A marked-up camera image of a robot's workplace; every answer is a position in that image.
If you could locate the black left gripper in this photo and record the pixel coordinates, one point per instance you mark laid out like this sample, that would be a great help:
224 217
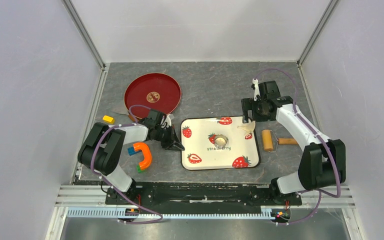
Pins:
176 145

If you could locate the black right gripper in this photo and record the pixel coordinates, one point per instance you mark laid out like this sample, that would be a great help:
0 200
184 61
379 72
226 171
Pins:
247 104

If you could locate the dough trimmings scrap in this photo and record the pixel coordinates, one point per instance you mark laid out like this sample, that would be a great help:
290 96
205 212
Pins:
248 127

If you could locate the white strawberry enamel tray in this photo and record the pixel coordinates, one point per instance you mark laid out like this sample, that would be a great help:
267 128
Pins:
197 137

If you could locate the wooden dough roller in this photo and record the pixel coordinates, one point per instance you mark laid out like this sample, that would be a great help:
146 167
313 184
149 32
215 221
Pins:
271 142

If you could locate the small metal cup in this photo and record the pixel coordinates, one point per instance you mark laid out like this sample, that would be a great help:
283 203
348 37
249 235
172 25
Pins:
221 135

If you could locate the small dough ball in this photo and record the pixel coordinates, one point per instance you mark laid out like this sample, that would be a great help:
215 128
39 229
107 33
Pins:
220 141

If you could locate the round red lacquer tray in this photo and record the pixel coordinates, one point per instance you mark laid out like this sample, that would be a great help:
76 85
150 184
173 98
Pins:
156 91

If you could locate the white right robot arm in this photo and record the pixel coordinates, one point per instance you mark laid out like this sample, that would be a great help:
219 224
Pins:
323 160

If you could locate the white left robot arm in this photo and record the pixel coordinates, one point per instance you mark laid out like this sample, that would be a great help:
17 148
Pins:
102 148

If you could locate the orange horseshoe magnet toy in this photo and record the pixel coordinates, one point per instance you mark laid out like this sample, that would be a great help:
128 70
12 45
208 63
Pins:
143 148

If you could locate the small yellow block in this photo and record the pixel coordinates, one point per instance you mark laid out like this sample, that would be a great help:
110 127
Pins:
108 119

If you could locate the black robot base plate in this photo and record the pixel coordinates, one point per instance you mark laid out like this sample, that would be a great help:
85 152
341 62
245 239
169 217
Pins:
203 198

